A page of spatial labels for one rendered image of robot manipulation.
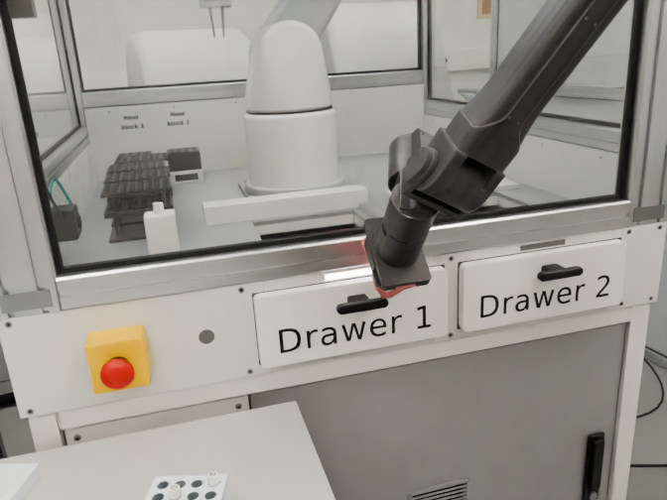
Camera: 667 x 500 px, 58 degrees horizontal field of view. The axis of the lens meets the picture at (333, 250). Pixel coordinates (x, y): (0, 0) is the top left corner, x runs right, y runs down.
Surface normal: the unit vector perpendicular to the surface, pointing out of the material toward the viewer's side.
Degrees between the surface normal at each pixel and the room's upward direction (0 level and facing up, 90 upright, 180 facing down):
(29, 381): 90
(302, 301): 90
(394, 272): 39
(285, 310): 90
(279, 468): 0
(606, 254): 90
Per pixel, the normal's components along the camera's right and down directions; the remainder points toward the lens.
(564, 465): 0.27, 0.29
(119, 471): -0.05, -0.95
